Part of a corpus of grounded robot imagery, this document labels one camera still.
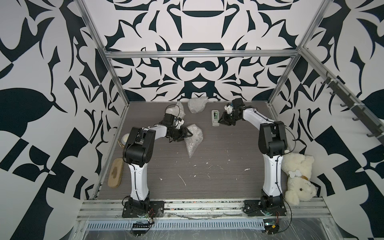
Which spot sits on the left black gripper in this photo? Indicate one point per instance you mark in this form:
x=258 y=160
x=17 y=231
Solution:
x=183 y=133

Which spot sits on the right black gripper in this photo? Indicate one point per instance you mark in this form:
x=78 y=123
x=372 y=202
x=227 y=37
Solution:
x=224 y=119

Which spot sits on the bubble wrap sheet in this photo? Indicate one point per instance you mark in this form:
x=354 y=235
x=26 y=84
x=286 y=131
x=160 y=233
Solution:
x=197 y=105
x=176 y=110
x=195 y=140

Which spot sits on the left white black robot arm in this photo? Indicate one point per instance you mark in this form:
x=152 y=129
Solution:
x=138 y=152

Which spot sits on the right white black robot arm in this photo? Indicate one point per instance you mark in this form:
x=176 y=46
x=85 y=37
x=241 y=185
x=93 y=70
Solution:
x=272 y=144

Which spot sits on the white teddy bear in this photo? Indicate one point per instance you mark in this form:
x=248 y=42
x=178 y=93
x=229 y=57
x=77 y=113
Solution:
x=298 y=168

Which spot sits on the wooden oval brush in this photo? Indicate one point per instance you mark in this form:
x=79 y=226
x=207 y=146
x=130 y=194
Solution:
x=116 y=172

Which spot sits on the left electronics board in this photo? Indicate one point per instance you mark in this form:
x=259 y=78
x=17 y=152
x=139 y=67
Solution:
x=140 y=228

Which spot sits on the electronics board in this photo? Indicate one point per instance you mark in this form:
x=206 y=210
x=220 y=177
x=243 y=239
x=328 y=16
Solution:
x=140 y=228
x=272 y=227

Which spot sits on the right electronics board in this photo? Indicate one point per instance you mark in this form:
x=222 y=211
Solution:
x=272 y=227

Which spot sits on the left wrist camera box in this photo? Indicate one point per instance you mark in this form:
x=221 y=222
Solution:
x=172 y=121

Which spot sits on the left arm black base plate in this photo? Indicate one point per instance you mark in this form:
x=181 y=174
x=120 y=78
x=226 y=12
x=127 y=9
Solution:
x=136 y=209

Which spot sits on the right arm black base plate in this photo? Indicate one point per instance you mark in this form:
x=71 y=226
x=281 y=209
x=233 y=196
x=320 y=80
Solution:
x=264 y=208

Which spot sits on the aluminium frame rail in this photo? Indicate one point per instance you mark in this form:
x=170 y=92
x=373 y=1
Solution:
x=201 y=54

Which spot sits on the white slotted cable duct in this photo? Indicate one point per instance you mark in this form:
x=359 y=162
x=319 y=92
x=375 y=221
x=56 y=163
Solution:
x=172 y=225

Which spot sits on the grey wall hook rail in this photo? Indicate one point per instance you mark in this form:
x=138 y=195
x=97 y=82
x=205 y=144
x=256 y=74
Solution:
x=351 y=102

